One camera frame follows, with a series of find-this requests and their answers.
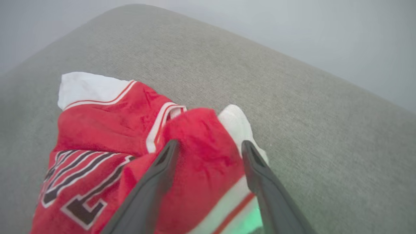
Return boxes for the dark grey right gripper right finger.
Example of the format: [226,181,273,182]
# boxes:
[241,140,317,234]

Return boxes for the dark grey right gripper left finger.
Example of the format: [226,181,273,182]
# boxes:
[101,139,180,234]

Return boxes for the red basketball jersey white trim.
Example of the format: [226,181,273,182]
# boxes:
[29,71,270,234]

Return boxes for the grey fabric sofa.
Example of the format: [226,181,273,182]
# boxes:
[0,4,416,234]

